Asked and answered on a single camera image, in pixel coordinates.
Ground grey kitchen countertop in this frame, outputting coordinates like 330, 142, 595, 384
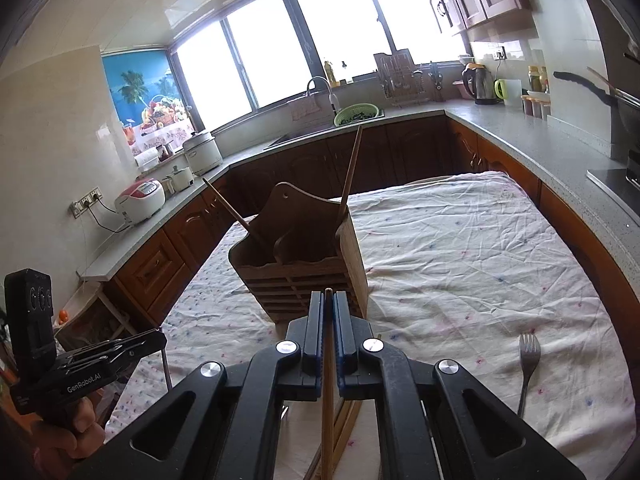
77, 95, 640, 311

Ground condiment bottles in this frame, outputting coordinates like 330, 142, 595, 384
527, 64, 550, 94

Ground white floral tablecloth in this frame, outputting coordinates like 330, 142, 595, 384
107, 170, 627, 480

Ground wall socket strip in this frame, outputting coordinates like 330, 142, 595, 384
69, 187, 104, 219

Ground beach and fruit poster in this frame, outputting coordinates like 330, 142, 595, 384
101, 50, 199, 157

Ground small white pot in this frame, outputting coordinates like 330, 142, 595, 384
167, 164, 195, 194

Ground wooden utensil holder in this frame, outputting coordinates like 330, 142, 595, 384
228, 182, 371, 326

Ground metal fork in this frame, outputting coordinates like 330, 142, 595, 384
516, 332, 542, 419

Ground gas stove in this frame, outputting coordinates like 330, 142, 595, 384
585, 149, 640, 212

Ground electric kettle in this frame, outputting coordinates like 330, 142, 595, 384
460, 62, 503, 106

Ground knife block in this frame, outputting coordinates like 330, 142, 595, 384
428, 61, 446, 103

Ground kitchen window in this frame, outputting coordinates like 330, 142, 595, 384
169, 0, 472, 127

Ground black power cord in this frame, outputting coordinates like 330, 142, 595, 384
87, 200, 132, 234

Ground white corner shelf rack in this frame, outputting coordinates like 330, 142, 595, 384
52, 279, 139, 357

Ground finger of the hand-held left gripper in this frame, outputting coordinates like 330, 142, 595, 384
58, 328, 167, 377

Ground metal spoon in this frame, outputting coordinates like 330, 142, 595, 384
160, 347, 174, 392

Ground spice jars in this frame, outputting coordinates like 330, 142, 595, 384
520, 93, 551, 120

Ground pink dishcloth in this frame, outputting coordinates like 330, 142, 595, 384
289, 97, 321, 122

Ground green colander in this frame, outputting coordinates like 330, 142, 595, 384
333, 103, 379, 126

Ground metal ladle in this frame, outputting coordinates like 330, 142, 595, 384
339, 125, 364, 222

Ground range hood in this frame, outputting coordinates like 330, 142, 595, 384
564, 0, 640, 63

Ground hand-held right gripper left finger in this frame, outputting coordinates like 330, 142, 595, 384
67, 291, 326, 480

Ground kitchen sink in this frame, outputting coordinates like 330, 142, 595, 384
263, 110, 386, 150

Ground green and white pitcher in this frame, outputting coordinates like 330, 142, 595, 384
494, 78, 522, 107

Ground wooden chopstick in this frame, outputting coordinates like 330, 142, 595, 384
320, 288, 337, 480
304, 442, 326, 480
202, 177, 267, 247
334, 400, 362, 466

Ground red and white rice cooker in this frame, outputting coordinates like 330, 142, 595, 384
113, 178, 167, 225

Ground wooden lower cabinets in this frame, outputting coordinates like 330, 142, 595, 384
107, 115, 640, 332

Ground dish rack with cutting board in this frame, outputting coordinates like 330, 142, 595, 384
373, 48, 431, 106

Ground paper towel roll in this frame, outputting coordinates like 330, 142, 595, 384
133, 149, 161, 171

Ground chrome faucet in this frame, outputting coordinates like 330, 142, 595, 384
305, 76, 341, 116

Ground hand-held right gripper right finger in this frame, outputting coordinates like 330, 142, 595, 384
334, 292, 588, 480

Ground person's left hand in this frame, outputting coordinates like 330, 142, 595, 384
30, 394, 109, 467

